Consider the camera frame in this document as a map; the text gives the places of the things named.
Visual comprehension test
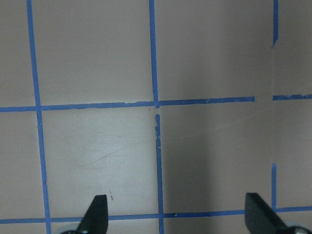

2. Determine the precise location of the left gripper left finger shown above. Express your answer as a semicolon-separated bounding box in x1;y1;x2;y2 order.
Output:
77;195;108;234

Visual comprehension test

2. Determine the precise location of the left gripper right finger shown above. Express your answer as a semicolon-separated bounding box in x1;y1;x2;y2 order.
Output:
245;193;288;234

